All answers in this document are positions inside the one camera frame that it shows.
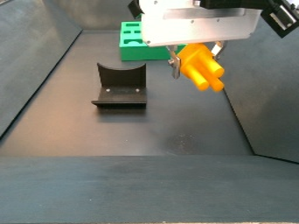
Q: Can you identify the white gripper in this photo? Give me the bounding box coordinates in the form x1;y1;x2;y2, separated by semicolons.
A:
139;0;260;79

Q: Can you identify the yellow three prong object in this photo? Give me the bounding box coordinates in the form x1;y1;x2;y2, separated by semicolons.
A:
178;44;224;92

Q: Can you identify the black curved fixture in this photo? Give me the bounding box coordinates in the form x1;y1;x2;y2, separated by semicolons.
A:
91;63;147;108

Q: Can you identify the green shape sorter block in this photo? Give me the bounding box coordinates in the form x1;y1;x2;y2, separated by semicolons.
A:
117;21;187;62

